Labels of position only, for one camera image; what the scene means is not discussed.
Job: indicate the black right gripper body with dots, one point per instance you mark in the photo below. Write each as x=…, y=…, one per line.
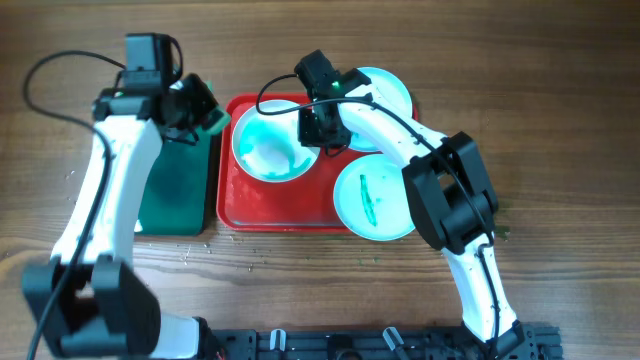
x=312, y=134

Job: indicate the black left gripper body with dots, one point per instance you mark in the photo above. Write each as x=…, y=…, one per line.
x=193, y=99

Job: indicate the green yellow scrub sponge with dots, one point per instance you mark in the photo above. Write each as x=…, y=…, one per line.
x=217, y=119

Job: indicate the white plate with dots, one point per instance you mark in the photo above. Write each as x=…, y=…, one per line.
x=267, y=147
x=370, y=199
x=393, y=90

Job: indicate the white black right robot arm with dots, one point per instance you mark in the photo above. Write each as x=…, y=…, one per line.
x=451, y=200

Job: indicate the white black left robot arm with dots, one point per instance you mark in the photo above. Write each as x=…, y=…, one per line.
x=88, y=302

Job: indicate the red plastic tray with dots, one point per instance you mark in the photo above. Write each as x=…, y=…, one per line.
x=303, y=205

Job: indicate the black basin with green water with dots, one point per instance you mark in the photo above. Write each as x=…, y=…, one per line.
x=178, y=195

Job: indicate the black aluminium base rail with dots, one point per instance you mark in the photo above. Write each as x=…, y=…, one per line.
x=524, y=342

